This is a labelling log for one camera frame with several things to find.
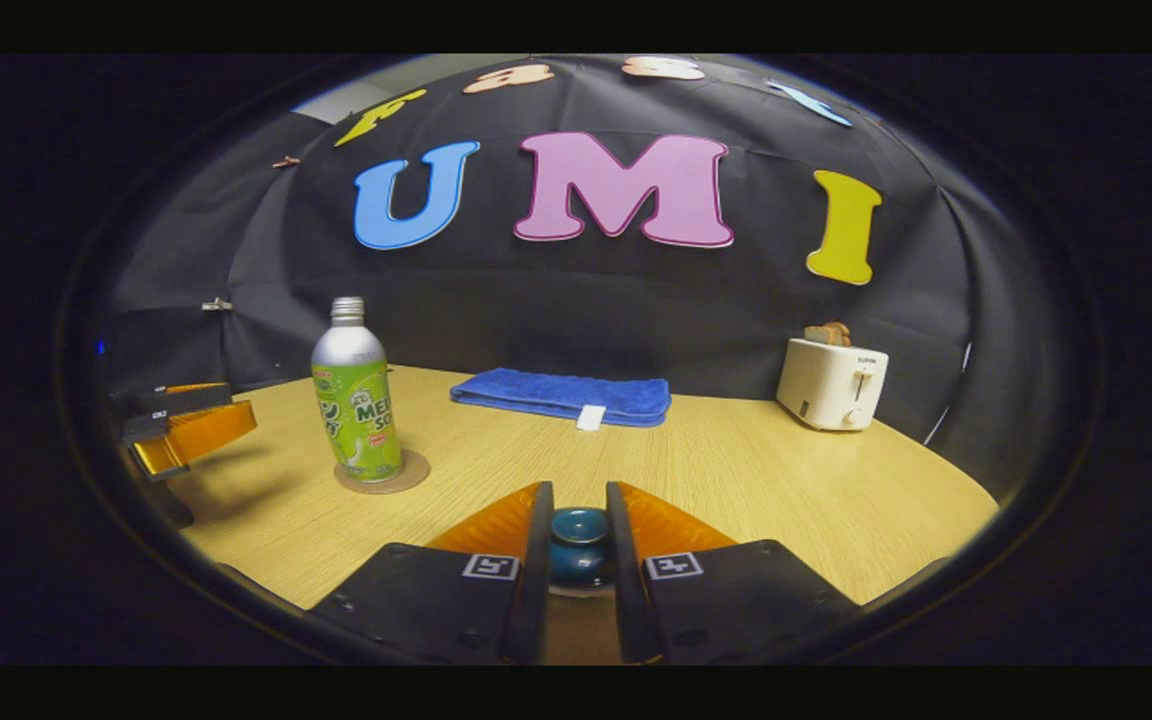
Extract black backdrop cloth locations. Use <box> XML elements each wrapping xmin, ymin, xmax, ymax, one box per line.
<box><xmin>96</xmin><ymin>55</ymin><xmax>1047</xmax><ymax>501</ymax></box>

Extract white toaster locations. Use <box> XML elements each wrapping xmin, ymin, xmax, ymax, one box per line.
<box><xmin>776</xmin><ymin>337</ymin><xmax>890</xmax><ymax>432</ymax></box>

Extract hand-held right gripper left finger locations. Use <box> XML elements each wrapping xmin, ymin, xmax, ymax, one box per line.
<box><xmin>311</xmin><ymin>481</ymin><xmax>555</xmax><ymax>666</ymax></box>

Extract round cork coaster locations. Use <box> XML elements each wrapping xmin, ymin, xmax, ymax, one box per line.
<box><xmin>334</xmin><ymin>448</ymin><xmax>432</xmax><ymax>495</ymax></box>

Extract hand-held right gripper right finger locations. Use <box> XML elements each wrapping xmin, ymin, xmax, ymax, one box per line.
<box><xmin>606</xmin><ymin>481</ymin><xmax>862</xmax><ymax>666</ymax></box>

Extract blue folded towel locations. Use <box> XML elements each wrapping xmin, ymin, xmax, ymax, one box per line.
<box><xmin>450</xmin><ymin>367</ymin><xmax>672</xmax><ymax>432</ymax></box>

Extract silver green water bottle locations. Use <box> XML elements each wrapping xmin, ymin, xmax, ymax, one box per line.
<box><xmin>311</xmin><ymin>296</ymin><xmax>404</xmax><ymax>484</ymax></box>

